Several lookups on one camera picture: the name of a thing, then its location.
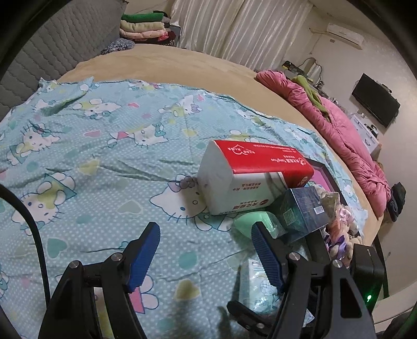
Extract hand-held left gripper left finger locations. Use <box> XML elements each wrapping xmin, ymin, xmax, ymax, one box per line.
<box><xmin>38</xmin><ymin>222</ymin><xmax>162</xmax><ymax>339</ymax></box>

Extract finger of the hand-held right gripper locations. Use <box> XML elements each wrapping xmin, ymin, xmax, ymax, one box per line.
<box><xmin>306</xmin><ymin>230</ymin><xmax>332</xmax><ymax>264</ymax></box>
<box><xmin>227</xmin><ymin>300</ymin><xmax>281</xmax><ymax>331</ymax></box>

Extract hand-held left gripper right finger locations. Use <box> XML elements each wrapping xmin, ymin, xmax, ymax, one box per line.
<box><xmin>251</xmin><ymin>222</ymin><xmax>373</xmax><ymax>339</ymax></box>

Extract green tissue pack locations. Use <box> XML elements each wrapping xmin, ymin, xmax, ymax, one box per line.
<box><xmin>239</xmin><ymin>259</ymin><xmax>315</xmax><ymax>328</ymax></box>

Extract beige teddy bear purple dress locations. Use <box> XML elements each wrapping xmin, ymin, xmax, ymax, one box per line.
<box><xmin>326</xmin><ymin>204</ymin><xmax>362</xmax><ymax>258</ymax></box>

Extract mint green pouch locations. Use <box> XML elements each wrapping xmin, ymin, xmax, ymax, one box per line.
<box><xmin>233</xmin><ymin>210</ymin><xmax>289</xmax><ymax>240</ymax></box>

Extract dark blue box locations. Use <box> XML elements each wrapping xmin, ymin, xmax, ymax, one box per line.
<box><xmin>278</xmin><ymin>186</ymin><xmax>329</xmax><ymax>243</ymax></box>

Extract pink and blue book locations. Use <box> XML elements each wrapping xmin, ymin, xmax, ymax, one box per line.
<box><xmin>311</xmin><ymin>168</ymin><xmax>336</xmax><ymax>193</ymax></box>

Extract black bag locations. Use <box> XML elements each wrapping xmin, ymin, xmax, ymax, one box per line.
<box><xmin>388</xmin><ymin>183</ymin><xmax>407</xmax><ymax>222</ymax></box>

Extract red and white tissue pack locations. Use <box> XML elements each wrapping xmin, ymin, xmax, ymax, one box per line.
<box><xmin>198</xmin><ymin>140</ymin><xmax>315</xmax><ymax>216</ymax></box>

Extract pink quilt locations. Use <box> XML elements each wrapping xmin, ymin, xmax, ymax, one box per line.
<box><xmin>256</xmin><ymin>70</ymin><xmax>391</xmax><ymax>219</ymax></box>

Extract blue cartoon cat blanket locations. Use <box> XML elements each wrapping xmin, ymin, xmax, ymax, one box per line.
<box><xmin>0</xmin><ymin>76</ymin><xmax>369</xmax><ymax>339</ymax></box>

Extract white cabinet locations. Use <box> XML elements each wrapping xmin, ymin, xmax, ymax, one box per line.
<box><xmin>348</xmin><ymin>114</ymin><xmax>382</xmax><ymax>160</ymax></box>

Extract green cloth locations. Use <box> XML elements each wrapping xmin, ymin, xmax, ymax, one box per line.
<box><xmin>291</xmin><ymin>75</ymin><xmax>331</xmax><ymax>119</ymax></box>

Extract black television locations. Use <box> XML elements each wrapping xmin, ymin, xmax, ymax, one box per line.
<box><xmin>351</xmin><ymin>73</ymin><xmax>401</xmax><ymax>128</ymax></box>

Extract cluttered side table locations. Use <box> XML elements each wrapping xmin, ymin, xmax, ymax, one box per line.
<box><xmin>282</xmin><ymin>58</ymin><xmax>324</xmax><ymax>87</ymax></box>

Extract tan bed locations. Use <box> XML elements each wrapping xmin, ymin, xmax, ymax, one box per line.
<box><xmin>57</xmin><ymin>44</ymin><xmax>385</xmax><ymax>229</ymax></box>

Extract blue speckled cloth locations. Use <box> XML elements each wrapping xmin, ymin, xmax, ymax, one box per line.
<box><xmin>101</xmin><ymin>38</ymin><xmax>134</xmax><ymax>55</ymax></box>

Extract white air conditioner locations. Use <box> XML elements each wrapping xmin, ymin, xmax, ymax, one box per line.
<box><xmin>326</xmin><ymin>23</ymin><xmax>365</xmax><ymax>49</ymax></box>

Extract grey quilted headboard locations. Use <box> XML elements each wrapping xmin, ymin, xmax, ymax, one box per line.
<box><xmin>0</xmin><ymin>0</ymin><xmax>126</xmax><ymax>121</ymax></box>

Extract stack of folded clothes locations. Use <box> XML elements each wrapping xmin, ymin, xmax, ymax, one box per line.
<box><xmin>119</xmin><ymin>11</ymin><xmax>181</xmax><ymax>46</ymax></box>

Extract white curtain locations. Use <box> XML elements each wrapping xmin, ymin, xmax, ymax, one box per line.
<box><xmin>169</xmin><ymin>0</ymin><xmax>313</xmax><ymax>70</ymax></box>

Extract black cable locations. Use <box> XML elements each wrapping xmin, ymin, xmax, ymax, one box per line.
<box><xmin>0</xmin><ymin>186</ymin><xmax>51</xmax><ymax>304</ymax></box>

